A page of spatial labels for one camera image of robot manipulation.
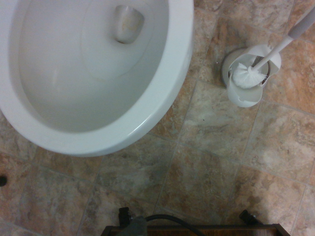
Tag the black caster wheel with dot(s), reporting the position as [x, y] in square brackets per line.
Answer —
[123, 215]
[247, 216]

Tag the white toilet brush holder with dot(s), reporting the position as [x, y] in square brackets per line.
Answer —
[242, 98]

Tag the white toilet bowl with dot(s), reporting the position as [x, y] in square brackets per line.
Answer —
[73, 118]

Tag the brown wooden table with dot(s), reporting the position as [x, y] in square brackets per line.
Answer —
[197, 232]

